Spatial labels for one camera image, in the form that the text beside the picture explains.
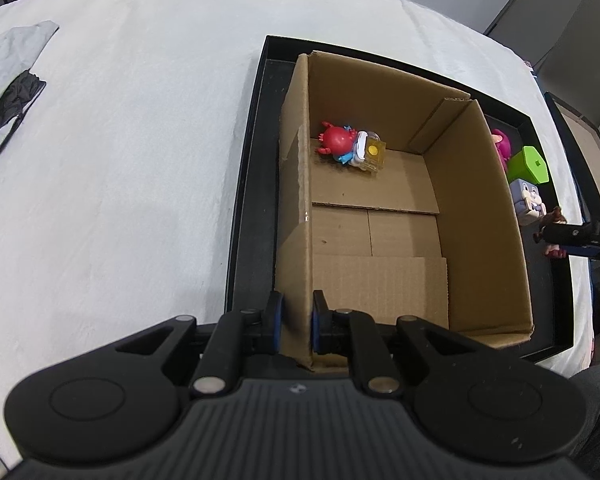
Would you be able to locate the green cube charger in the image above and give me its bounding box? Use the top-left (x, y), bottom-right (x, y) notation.
top-left (506, 146), bottom-right (551, 186)

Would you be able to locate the grey and black cloth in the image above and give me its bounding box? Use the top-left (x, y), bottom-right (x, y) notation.
top-left (0, 20), bottom-right (60, 170)

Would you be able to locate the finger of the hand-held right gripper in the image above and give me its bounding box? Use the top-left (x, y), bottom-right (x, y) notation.
top-left (541, 217), bottom-right (600, 261)

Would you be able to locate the flat black cardboard box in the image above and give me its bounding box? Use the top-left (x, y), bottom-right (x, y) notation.
top-left (544, 91), bottom-right (600, 241)

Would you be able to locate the brown-haired doll figurine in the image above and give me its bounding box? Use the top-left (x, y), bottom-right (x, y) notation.
top-left (532, 206), bottom-right (569, 260)

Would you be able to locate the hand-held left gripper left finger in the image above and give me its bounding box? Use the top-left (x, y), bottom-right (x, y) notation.
top-left (114, 291), bottom-right (285, 396)

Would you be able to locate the pink figurine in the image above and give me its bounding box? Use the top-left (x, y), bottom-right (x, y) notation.
top-left (490, 128), bottom-right (514, 173)

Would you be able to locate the black tray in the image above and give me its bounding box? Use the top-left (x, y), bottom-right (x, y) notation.
top-left (225, 35), bottom-right (573, 366)

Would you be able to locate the purple rabbit figurine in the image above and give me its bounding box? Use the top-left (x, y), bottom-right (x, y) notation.
top-left (509, 178), bottom-right (546, 223)

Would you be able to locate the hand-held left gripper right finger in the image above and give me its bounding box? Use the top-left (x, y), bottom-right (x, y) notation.
top-left (311, 290), bottom-right (487, 396)

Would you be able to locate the red crab figurine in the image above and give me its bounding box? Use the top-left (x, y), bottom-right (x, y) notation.
top-left (315, 121), bottom-right (387, 173)

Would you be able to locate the brown cardboard box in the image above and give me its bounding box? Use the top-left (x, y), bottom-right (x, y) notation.
top-left (274, 51), bottom-right (536, 373)

